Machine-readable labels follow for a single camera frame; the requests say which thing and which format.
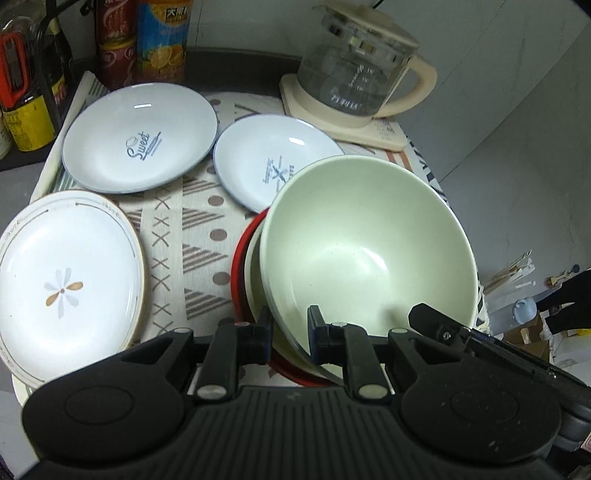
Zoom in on pale green bowl front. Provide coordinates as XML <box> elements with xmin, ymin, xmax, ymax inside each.
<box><xmin>243</xmin><ymin>216</ymin><xmax>346</xmax><ymax>386</ymax></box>

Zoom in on cream kettle base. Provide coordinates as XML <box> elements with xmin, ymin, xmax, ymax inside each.
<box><xmin>280</xmin><ymin>74</ymin><xmax>409</xmax><ymax>152</ymax></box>

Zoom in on blue water bottle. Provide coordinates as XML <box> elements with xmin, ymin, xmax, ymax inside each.
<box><xmin>490</xmin><ymin>297</ymin><xmax>538</xmax><ymax>336</ymax></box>

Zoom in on red drink can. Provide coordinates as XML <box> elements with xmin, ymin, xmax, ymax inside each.
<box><xmin>99</xmin><ymin>37</ymin><xmax>137</xmax><ymax>91</ymax></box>
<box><xmin>94</xmin><ymin>0</ymin><xmax>137</xmax><ymax>45</ymax></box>

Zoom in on small blue-rim bakery plate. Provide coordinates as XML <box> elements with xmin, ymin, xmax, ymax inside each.
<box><xmin>212</xmin><ymin>114</ymin><xmax>342</xmax><ymax>213</ymax></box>

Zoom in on large soy sauce bottle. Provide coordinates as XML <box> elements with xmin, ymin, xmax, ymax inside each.
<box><xmin>1</xmin><ymin>15</ymin><xmax>56</xmax><ymax>152</ymax></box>

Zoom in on cardboard boxes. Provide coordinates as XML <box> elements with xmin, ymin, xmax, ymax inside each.
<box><xmin>503</xmin><ymin>314</ymin><xmax>561</xmax><ymax>362</ymax></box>

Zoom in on pale green bowl back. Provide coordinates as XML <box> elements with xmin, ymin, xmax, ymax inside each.
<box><xmin>259</xmin><ymin>155</ymin><xmax>479</xmax><ymax>354</ymax></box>

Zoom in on patterned fringed cloth mat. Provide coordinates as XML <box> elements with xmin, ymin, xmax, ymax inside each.
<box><xmin>11</xmin><ymin>70</ymin><xmax>488</xmax><ymax>407</ymax></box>

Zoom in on red drink can upper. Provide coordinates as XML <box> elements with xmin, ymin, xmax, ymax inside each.
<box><xmin>94</xmin><ymin>0</ymin><xmax>137</xmax><ymax>45</ymax></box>

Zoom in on glass electric kettle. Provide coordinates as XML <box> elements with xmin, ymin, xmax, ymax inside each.
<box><xmin>297</xmin><ymin>1</ymin><xmax>438</xmax><ymax>118</ymax></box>

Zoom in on red and black bowl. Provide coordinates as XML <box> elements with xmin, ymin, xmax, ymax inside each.
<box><xmin>230</xmin><ymin>210</ymin><xmax>335</xmax><ymax>387</ymax></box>

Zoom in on red drink can lower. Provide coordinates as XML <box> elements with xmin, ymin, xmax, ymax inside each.
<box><xmin>99</xmin><ymin>37</ymin><xmax>137</xmax><ymax>91</ymax></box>

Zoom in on blue-rim Sweet plate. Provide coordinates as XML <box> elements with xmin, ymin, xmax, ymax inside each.
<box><xmin>62</xmin><ymin>83</ymin><xmax>218</xmax><ymax>194</ymax></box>

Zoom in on orange juice bottle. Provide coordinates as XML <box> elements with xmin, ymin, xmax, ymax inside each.
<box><xmin>137</xmin><ymin>0</ymin><xmax>192</xmax><ymax>83</ymax></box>

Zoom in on pale green bowl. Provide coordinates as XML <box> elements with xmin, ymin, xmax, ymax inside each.
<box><xmin>243</xmin><ymin>216</ymin><xmax>346</xmax><ymax>386</ymax></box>
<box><xmin>259</xmin><ymin>155</ymin><xmax>479</xmax><ymax>354</ymax></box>

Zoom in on black metal shelf rack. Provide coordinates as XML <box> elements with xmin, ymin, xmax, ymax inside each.
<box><xmin>34</xmin><ymin>0</ymin><xmax>97</xmax><ymax>133</ymax></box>

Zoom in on large white flower plate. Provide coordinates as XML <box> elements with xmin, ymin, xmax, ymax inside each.
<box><xmin>1</xmin><ymin>190</ymin><xmax>146</xmax><ymax>389</ymax></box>

